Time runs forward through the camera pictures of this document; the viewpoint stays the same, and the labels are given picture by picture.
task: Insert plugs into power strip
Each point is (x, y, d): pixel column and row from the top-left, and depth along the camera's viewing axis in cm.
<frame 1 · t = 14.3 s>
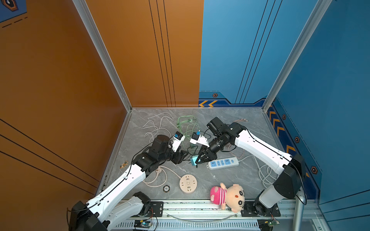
left hand: (184, 147, 77), fingers open
right hand: (198, 159, 69), fingers open
white blue power strip: (223, 163, 89), point 3 cm above the table
round pink power socket: (188, 184, 81), point 3 cm above the table
small round black ring: (166, 188, 82), on the table

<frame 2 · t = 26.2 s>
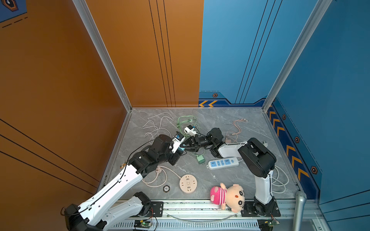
left hand: (180, 147, 74), fingers open
right hand: (184, 149, 74), fingers open
green charger lower: (200, 159, 91), point 2 cm above the table
the other named things where they were.

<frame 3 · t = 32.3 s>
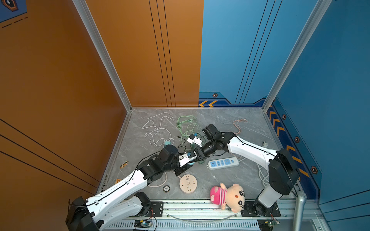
left hand: (189, 158, 76), fingers open
right hand: (191, 161, 73), fingers open
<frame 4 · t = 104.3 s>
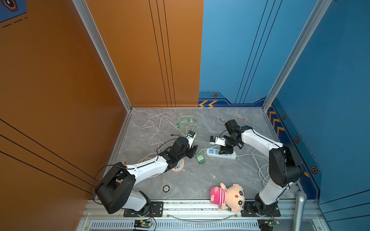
left hand: (194, 141, 86), fingers open
right hand: (221, 146, 92), fingers open
white blue power strip: (214, 152, 93), point 3 cm above the table
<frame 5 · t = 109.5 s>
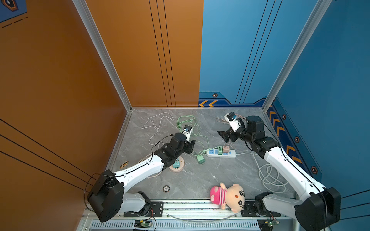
left hand: (191, 137, 83), fingers open
right hand: (225, 125, 79), fingers open
pink charger adapter: (226, 149, 91), point 7 cm above the table
green charger upper: (219, 150, 89), point 8 cm above the table
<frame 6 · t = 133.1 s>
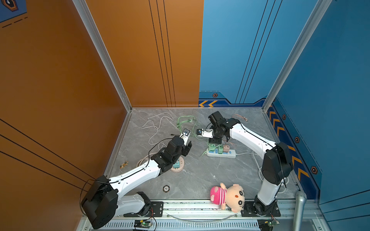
left hand: (186, 137, 82), fingers open
right hand: (212, 134, 90), fingers open
green charger lower: (211, 146, 91), point 8 cm above the table
